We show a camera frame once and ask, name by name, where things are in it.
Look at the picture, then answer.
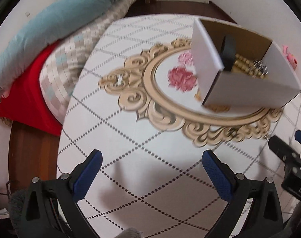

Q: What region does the wooden bead bracelet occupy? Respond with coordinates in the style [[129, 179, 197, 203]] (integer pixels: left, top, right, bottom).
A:
[[231, 53, 268, 80]]

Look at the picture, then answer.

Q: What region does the teal blanket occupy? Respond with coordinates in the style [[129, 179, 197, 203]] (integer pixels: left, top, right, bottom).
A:
[[0, 0, 121, 97]]

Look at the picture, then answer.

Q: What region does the white cardboard box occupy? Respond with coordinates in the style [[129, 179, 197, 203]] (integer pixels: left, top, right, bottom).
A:
[[191, 18, 301, 108]]

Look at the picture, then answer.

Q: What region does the thick silver chain bracelet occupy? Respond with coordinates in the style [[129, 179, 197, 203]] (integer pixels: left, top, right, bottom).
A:
[[251, 59, 270, 76]]

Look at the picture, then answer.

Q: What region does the wooden bed frame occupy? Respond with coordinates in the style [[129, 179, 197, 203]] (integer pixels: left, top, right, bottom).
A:
[[9, 121, 60, 193]]

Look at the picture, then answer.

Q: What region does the patterned white tablecloth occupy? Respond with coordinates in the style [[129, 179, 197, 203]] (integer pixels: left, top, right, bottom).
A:
[[57, 14, 301, 237]]

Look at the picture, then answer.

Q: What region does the pink plush toy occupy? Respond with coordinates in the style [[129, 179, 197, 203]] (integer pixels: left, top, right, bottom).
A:
[[283, 45, 298, 70]]

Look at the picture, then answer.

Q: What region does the red bed sheet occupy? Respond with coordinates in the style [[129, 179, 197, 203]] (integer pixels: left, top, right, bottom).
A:
[[0, 41, 62, 137]]

